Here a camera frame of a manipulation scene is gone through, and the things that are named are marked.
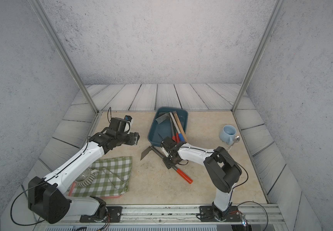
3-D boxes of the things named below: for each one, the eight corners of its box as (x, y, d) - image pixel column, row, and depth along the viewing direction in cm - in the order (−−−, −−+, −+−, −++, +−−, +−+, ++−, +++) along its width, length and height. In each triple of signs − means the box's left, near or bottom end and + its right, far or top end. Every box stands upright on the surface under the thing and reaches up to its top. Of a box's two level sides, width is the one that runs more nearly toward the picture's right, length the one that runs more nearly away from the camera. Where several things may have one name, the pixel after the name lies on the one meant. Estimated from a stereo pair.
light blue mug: (221, 145, 101) (224, 139, 96) (217, 130, 109) (220, 124, 104) (236, 145, 101) (239, 139, 96) (231, 130, 109) (234, 124, 104)
